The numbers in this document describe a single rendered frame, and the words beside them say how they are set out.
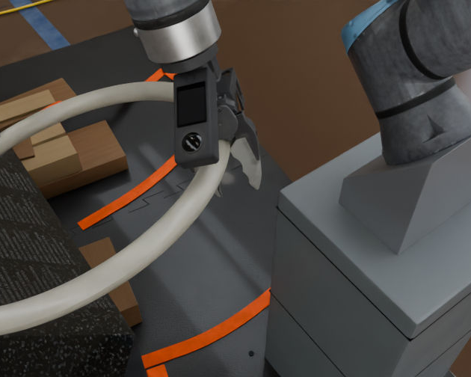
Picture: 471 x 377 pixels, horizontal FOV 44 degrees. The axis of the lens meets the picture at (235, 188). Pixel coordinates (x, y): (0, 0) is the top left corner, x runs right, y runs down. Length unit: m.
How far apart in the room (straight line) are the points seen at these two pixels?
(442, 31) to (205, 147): 0.48
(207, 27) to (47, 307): 0.34
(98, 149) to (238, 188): 0.59
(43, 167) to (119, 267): 1.71
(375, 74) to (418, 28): 0.12
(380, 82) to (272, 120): 1.62
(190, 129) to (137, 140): 1.93
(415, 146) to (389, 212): 0.15
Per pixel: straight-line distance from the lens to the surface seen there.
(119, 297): 1.97
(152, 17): 0.64
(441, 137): 1.06
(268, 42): 3.11
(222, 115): 0.71
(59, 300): 0.63
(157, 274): 2.13
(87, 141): 2.50
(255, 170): 0.76
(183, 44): 0.65
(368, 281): 1.16
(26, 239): 1.40
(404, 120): 1.07
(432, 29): 0.99
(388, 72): 1.06
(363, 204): 1.19
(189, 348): 1.98
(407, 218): 1.11
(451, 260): 1.23
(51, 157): 2.33
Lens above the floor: 1.81
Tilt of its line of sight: 50 degrees down
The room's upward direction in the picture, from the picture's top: straight up
